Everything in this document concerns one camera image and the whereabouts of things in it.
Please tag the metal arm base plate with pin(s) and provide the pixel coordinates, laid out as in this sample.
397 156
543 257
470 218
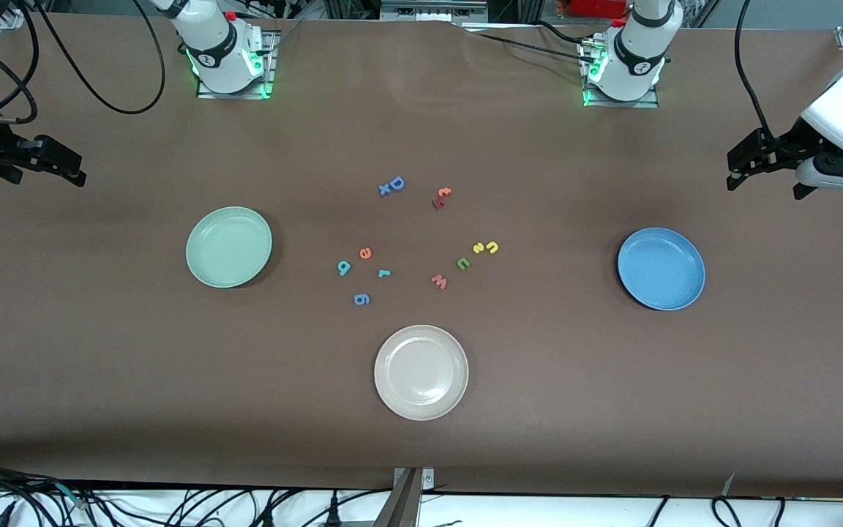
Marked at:
623 104
235 95

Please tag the metal clamp bracket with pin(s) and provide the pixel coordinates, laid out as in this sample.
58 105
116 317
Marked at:
403 505

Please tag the blue foam letter D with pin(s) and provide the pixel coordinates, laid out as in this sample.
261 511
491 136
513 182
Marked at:
396 183

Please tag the beige plate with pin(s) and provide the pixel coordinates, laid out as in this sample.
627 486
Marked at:
421 373

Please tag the pale green plate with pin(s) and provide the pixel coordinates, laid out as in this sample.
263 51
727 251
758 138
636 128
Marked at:
229 247

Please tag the red box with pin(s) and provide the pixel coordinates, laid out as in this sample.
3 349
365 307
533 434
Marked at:
597 7

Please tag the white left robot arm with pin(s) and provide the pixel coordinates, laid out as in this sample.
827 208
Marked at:
630 84

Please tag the pink foam letter w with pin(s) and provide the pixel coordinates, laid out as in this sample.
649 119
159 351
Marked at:
439 281

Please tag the grey metal box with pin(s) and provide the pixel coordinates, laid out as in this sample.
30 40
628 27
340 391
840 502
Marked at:
432 9

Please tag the teal foam digit nine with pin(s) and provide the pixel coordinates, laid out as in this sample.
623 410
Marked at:
344 268

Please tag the table cover sheet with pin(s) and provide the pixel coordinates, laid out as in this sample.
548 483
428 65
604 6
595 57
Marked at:
99 366

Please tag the blue plate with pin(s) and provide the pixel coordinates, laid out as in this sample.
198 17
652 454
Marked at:
661 269

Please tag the aluminium frame profile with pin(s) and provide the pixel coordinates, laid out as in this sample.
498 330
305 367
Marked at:
352 7

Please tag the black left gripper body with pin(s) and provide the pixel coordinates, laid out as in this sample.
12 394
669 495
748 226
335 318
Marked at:
789 138

